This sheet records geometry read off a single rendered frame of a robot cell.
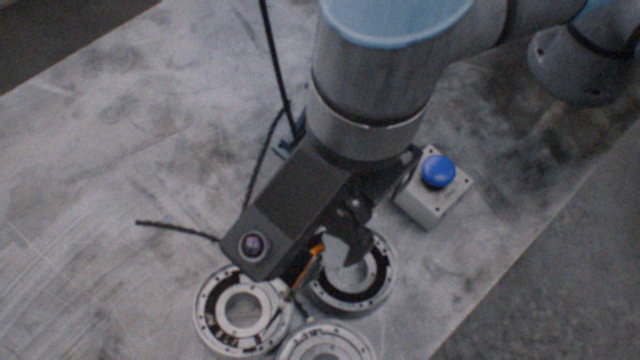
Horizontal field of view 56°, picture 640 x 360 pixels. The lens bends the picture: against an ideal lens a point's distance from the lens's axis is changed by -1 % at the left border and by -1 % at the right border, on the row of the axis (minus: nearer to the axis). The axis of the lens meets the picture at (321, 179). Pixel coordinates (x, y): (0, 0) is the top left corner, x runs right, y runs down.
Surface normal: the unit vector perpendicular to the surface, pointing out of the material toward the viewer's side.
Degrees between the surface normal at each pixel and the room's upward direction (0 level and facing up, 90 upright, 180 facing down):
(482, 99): 0
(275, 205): 31
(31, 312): 0
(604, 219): 0
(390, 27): 88
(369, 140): 90
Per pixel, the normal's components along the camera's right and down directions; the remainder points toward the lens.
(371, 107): -0.14, 0.86
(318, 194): -0.26, -0.11
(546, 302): 0.10, -0.49
